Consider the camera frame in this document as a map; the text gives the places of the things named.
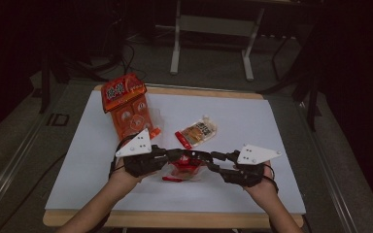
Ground black and red snack packet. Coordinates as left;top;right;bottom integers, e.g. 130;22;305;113
161;149;214;183

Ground black floor cables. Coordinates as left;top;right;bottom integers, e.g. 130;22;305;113
119;42;149;82

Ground black rectangular floor bracket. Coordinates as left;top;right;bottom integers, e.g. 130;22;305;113
47;113;71;127

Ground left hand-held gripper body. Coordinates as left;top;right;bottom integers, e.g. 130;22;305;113
115;128;170;179

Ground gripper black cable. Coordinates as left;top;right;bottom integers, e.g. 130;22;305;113
108;135;135;180
263;163;280;193

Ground person's right hand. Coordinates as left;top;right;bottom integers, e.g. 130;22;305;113
243;163;279;200

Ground white table mat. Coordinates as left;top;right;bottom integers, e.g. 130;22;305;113
45;90;307;216

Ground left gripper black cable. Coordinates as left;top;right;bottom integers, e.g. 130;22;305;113
108;135;135;180

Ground clear plastic container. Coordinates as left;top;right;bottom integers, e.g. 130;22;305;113
113;106;166;153

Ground person's left hand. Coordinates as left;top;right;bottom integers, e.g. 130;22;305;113
109;157;145;190

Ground white metal stand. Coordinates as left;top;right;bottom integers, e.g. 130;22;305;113
169;0;266;82

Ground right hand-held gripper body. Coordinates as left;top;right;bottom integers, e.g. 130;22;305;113
221;144;283;188

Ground metal floor rail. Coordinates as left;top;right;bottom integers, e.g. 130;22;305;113
0;110;51;215
297;100;360;233

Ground black stand leg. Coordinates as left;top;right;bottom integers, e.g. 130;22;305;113
38;48;69;115
258;35;323;132

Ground beige and orange snack packet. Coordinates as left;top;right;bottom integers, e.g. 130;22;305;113
174;115;218;150

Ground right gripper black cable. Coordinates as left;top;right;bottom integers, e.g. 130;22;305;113
263;163;280;193

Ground large orange snack packet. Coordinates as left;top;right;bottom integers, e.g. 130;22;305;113
100;72;161;143

